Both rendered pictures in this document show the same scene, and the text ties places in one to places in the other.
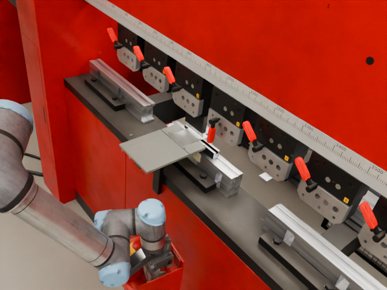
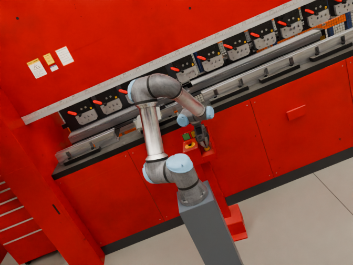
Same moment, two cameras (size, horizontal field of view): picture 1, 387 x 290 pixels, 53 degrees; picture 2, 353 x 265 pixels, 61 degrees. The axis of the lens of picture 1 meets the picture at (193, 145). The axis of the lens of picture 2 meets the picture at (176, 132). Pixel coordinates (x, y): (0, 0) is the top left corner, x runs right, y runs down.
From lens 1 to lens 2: 1.46 m
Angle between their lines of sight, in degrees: 39
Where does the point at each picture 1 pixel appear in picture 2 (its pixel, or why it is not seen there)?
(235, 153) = not seen: hidden behind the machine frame
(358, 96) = (195, 20)
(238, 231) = not seen: hidden behind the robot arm
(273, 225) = (208, 96)
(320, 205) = (214, 64)
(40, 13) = (20, 142)
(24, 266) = not seen: outside the picture
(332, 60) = (180, 18)
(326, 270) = (234, 85)
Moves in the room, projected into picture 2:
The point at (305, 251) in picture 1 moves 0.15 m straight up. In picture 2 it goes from (224, 89) to (217, 70)
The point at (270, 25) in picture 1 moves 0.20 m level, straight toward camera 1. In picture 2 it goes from (152, 28) to (170, 22)
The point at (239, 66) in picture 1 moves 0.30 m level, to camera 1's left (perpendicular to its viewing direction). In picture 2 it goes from (151, 54) to (121, 72)
